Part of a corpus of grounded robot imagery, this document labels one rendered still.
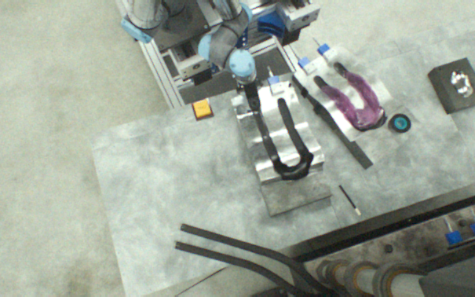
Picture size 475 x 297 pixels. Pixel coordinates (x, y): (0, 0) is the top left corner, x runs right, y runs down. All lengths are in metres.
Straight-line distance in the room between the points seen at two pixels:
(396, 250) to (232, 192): 0.69
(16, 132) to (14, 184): 0.34
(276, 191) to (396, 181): 0.50
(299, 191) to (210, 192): 0.36
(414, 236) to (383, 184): 0.24
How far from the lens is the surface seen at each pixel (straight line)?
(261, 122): 1.60
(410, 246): 1.74
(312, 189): 1.58
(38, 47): 3.09
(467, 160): 1.88
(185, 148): 1.67
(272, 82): 1.65
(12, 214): 2.79
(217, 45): 1.29
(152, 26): 1.38
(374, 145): 1.63
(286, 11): 1.73
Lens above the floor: 2.40
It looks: 75 degrees down
